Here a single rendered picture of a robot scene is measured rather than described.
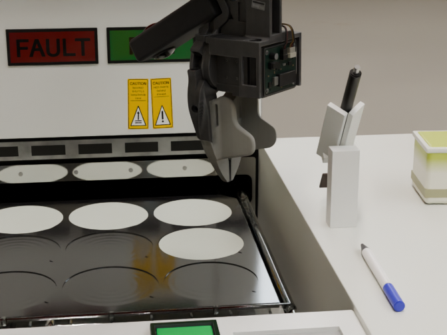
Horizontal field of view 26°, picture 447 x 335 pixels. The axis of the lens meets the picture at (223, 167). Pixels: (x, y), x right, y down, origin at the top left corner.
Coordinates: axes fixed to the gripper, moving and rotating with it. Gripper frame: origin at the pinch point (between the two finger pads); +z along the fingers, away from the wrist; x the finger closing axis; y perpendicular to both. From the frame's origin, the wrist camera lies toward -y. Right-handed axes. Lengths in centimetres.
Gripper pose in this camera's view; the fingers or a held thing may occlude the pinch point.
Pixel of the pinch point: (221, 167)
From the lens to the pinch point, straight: 97.5
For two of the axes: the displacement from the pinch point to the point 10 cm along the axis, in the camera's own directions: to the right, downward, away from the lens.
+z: 0.2, 9.6, 2.9
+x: 6.0, -2.4, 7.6
